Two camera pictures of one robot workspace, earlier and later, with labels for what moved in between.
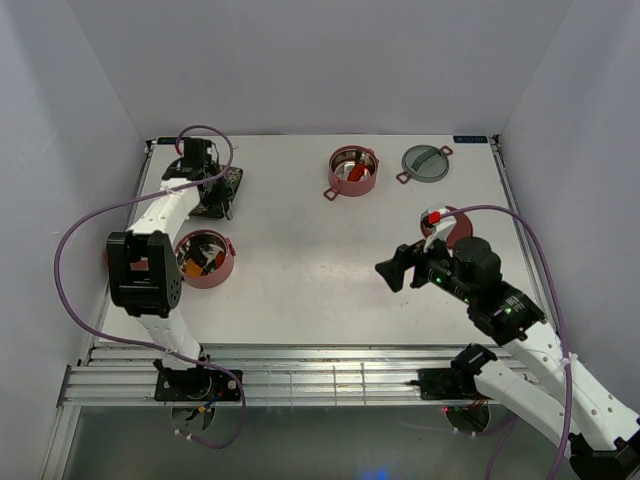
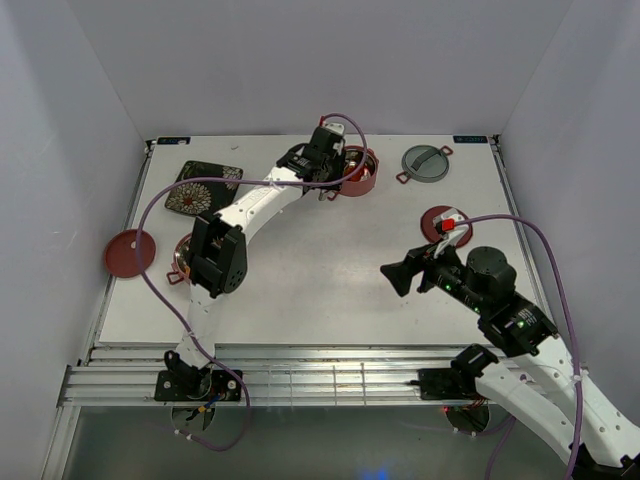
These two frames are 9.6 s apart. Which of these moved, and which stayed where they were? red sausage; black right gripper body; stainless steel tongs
Moved: stainless steel tongs
Stayed: black right gripper body; red sausage
